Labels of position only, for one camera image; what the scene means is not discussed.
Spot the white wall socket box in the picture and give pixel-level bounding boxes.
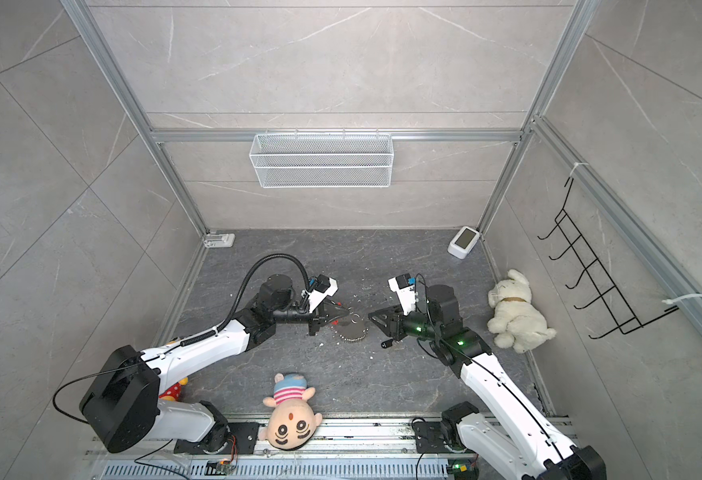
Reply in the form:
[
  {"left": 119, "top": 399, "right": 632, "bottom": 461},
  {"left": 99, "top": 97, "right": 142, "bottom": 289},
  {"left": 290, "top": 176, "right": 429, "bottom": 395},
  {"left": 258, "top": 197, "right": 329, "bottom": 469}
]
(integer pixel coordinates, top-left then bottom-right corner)
[{"left": 203, "top": 233, "right": 235, "bottom": 249}]

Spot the black wire hook rack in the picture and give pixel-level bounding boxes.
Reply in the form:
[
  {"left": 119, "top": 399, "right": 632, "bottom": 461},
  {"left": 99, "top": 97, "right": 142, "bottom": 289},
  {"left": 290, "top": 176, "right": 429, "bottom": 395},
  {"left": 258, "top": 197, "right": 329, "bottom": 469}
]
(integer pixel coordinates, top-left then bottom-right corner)
[{"left": 536, "top": 178, "right": 680, "bottom": 340}]

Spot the white wire mesh basket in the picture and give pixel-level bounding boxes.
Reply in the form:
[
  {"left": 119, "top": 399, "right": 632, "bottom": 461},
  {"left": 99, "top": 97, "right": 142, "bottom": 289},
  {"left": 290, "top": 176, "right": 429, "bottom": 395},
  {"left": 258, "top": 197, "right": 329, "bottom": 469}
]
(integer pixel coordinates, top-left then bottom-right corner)
[{"left": 249, "top": 133, "right": 395, "bottom": 188}]

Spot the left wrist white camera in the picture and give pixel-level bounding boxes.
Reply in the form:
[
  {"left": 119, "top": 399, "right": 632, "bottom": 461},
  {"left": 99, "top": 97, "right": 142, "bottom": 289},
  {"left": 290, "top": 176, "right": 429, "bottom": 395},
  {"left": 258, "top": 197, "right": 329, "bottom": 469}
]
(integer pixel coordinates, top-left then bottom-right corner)
[{"left": 307, "top": 274, "right": 338, "bottom": 313}]

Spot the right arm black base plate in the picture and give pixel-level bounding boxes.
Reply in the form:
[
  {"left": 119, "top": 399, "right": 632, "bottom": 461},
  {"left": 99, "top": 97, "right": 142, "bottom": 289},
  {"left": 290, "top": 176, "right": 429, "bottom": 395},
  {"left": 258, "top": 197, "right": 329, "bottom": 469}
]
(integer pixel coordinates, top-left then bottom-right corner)
[{"left": 410, "top": 418, "right": 466, "bottom": 454}]

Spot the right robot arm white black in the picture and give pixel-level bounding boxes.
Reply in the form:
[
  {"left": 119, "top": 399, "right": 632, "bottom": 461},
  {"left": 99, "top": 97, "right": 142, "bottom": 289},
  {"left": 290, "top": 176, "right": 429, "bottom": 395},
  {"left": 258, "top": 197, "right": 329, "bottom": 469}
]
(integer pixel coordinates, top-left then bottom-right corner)
[{"left": 368, "top": 274, "right": 607, "bottom": 479}]

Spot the white plush dog toy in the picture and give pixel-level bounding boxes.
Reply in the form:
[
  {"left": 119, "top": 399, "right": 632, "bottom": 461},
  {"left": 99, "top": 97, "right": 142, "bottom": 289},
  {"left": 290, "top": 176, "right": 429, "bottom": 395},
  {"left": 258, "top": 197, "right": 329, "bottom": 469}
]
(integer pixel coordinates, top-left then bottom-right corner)
[{"left": 487, "top": 269, "right": 557, "bottom": 354}]

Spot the plush doll striped hat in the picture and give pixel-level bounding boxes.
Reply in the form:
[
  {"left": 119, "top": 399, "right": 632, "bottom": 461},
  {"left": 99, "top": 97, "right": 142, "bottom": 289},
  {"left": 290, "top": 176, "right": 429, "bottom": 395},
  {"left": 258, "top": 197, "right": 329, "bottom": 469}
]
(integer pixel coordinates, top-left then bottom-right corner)
[{"left": 259, "top": 373, "right": 323, "bottom": 451}]

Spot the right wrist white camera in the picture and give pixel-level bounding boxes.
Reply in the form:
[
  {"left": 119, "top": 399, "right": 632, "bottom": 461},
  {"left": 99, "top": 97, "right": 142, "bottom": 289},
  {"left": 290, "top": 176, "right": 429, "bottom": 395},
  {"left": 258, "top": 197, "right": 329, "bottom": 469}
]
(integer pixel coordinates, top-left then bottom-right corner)
[{"left": 388, "top": 273, "right": 417, "bottom": 315}]

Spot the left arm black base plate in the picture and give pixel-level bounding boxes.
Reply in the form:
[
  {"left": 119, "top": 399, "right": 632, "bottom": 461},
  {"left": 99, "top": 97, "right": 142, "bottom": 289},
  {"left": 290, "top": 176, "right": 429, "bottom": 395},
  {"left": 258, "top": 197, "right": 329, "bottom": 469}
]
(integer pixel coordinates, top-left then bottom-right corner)
[{"left": 173, "top": 422, "right": 260, "bottom": 455}]

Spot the yellow red plush toy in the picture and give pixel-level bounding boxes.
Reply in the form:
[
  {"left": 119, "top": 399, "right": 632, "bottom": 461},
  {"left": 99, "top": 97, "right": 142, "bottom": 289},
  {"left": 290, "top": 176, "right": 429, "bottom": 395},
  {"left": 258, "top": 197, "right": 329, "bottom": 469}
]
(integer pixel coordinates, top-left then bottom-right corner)
[{"left": 159, "top": 378, "right": 189, "bottom": 402}]

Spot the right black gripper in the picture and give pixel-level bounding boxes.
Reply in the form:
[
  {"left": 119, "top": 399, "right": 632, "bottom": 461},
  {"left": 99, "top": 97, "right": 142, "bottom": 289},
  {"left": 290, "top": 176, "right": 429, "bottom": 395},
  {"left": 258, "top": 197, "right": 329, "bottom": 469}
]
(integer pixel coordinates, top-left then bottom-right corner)
[{"left": 369, "top": 302, "right": 444, "bottom": 343}]

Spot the wrist white camera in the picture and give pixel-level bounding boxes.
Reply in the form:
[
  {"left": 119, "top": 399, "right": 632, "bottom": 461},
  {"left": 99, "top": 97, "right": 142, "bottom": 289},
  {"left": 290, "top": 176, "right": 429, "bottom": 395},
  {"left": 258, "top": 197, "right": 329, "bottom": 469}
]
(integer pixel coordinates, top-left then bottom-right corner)
[
  {"left": 388, "top": 273, "right": 417, "bottom": 315},
  {"left": 307, "top": 274, "right": 338, "bottom": 313}
]

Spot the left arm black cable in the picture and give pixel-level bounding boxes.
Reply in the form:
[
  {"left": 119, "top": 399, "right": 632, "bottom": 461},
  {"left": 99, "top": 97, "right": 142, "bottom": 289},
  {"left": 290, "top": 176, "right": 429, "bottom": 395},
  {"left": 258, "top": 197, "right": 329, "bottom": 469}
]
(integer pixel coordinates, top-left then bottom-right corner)
[{"left": 215, "top": 253, "right": 311, "bottom": 331}]

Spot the white digital clock device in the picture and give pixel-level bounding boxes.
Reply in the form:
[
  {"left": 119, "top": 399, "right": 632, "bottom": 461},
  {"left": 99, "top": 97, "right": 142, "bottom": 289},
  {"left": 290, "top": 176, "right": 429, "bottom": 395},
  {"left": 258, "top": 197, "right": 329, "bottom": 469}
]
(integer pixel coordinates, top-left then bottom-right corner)
[{"left": 447, "top": 226, "right": 480, "bottom": 260}]

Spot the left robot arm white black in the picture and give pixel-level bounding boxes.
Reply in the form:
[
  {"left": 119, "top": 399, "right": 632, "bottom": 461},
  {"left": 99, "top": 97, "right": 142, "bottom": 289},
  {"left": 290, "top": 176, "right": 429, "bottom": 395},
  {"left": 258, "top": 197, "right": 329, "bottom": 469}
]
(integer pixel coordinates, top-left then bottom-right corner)
[{"left": 80, "top": 274, "right": 338, "bottom": 454}]

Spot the metal keyring holder red handle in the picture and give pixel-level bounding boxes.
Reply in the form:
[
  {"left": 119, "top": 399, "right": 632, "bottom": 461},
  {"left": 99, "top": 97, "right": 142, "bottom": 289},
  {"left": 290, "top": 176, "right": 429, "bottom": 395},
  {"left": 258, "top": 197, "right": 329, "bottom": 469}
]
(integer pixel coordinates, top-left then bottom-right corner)
[{"left": 332, "top": 313, "right": 368, "bottom": 343}]

